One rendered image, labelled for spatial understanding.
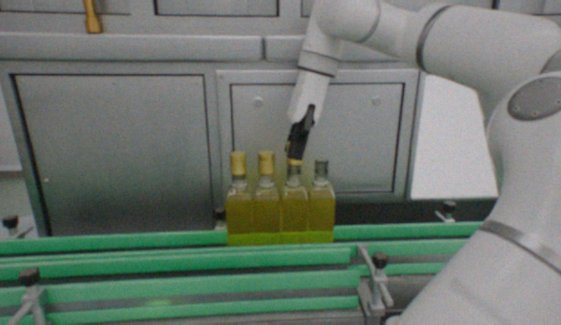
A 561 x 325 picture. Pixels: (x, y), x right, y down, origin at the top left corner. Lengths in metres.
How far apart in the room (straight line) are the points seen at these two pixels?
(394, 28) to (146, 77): 0.55
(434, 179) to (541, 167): 0.67
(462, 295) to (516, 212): 0.07
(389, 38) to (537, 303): 0.45
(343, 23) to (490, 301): 0.42
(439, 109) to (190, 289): 0.68
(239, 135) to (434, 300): 0.63
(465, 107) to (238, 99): 0.55
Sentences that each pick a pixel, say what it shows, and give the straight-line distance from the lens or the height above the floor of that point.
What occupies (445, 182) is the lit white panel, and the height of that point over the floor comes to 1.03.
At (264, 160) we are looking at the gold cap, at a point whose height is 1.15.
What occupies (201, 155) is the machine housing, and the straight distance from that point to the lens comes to 0.89.
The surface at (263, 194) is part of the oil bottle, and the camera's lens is 0.72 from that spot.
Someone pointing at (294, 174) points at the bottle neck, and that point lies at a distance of 0.72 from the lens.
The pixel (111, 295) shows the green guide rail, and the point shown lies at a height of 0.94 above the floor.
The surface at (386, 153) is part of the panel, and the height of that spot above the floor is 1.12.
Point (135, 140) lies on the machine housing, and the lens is 0.92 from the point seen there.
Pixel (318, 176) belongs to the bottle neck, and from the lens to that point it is 0.73.
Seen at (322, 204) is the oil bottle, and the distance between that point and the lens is 0.74.
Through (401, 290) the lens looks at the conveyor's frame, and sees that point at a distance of 0.86.
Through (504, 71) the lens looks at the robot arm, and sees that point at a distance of 0.42.
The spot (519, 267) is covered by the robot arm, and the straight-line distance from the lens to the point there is 0.30.
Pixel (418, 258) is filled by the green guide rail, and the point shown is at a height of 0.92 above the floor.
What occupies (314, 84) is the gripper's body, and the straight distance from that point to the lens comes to 0.63.
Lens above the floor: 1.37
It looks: 18 degrees down
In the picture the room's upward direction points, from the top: straight up
